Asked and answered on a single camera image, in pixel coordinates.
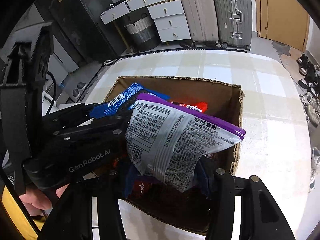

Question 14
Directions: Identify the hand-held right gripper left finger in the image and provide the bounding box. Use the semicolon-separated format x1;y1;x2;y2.
37;160;140;240

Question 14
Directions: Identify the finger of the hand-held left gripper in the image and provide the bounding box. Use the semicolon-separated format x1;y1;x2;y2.
51;114;132;143
41;102;118;130

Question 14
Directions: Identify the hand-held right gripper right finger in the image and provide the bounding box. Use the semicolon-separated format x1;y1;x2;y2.
196;159;297;240

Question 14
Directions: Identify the blue cookie packet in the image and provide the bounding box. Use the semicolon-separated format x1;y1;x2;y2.
107;82;170;113

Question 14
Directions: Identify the silver purple snack bag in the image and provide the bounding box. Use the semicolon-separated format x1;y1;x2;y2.
125;92;247;193

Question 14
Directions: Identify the red snack packet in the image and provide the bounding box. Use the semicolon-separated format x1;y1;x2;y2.
170;100;208;113

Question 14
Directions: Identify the cardboard box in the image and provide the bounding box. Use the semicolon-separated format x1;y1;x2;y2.
91;76;245;236

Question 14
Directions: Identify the person's left hand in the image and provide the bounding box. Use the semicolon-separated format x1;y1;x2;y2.
20;184;70;217

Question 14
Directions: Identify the yellow object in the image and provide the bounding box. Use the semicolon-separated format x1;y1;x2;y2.
0;189;40;240

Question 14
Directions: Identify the wooden broom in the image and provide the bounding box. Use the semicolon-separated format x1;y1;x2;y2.
114;21;133;54

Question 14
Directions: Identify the black cabinet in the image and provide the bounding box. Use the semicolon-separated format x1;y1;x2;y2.
49;0;128;63

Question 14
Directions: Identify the woven laundry basket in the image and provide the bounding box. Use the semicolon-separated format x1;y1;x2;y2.
124;12;160;52

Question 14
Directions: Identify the white drawer desk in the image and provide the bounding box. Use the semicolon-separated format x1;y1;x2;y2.
100;0;192;43

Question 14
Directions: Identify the pile of loose shoes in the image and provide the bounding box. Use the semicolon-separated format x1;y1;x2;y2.
296;52;320;193

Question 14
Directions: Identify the beige suitcase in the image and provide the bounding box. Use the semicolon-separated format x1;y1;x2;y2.
176;0;220;48

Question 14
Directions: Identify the grey door mat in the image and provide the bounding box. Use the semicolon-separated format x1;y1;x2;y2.
272;41;293;64

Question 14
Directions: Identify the silver suitcase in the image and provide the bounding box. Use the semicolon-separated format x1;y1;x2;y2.
211;0;253;50

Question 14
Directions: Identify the wooden door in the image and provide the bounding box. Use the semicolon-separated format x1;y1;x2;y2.
252;0;310;52

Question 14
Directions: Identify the black cable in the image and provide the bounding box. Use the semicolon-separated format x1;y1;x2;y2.
46;71;57;117

